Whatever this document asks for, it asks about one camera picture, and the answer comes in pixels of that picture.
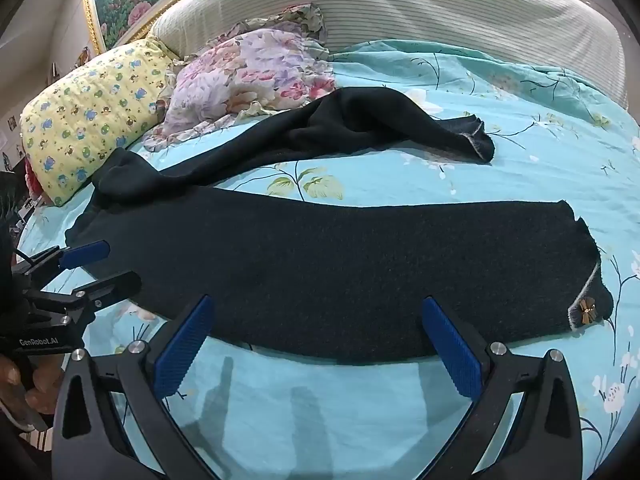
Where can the black pants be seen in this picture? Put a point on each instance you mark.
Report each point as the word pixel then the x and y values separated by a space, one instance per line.
pixel 350 270

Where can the striped padded headboard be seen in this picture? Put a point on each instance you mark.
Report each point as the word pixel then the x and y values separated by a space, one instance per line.
pixel 425 5

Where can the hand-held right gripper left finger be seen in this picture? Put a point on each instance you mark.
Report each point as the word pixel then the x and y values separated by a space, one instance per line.
pixel 182 350

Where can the yellow cartoon print pillow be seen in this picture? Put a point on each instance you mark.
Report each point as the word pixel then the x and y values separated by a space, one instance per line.
pixel 100 110

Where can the person's left hand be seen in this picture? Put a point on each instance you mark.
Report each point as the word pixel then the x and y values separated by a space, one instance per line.
pixel 45 385

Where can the pink floral ruffled pillow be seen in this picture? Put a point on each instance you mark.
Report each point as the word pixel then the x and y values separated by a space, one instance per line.
pixel 240 75

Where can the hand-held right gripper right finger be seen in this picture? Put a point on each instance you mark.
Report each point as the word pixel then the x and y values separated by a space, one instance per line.
pixel 452 350

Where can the red cloth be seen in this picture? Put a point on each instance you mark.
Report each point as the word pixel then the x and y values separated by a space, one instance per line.
pixel 32 180

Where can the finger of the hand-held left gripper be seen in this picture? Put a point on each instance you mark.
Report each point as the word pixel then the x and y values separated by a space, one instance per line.
pixel 117 284
pixel 85 252

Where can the turquoise floral bed sheet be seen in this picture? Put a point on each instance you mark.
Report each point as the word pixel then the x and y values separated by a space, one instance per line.
pixel 400 180

